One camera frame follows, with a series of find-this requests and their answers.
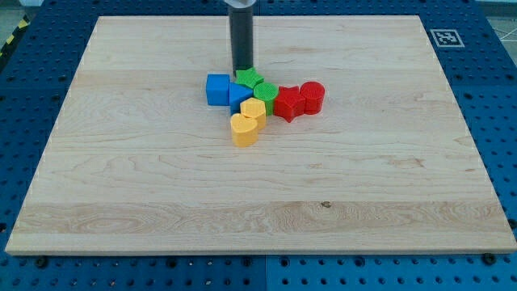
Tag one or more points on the yellow black hazard tape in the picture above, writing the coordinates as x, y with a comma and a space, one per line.
15, 37

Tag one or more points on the white fiducial marker tag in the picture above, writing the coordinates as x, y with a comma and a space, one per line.
447, 38

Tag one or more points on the red cylinder block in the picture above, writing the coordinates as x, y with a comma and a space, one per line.
314, 93

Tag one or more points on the yellow hexagon block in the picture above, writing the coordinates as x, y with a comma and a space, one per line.
255, 109

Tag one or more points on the green cylinder block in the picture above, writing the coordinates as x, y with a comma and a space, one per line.
267, 92

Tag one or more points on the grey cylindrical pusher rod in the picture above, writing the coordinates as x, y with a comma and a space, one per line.
240, 14

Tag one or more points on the red star block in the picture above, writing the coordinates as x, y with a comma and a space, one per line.
289, 103

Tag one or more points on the green star block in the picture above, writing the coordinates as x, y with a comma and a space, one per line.
249, 78

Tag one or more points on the yellow heart block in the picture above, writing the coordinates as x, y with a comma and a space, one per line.
244, 130

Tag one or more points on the blue cube block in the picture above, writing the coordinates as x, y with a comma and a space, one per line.
217, 89

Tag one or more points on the blue triangle block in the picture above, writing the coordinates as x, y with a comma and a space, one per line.
238, 94

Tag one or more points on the light wooden board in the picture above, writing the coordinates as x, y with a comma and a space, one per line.
138, 163

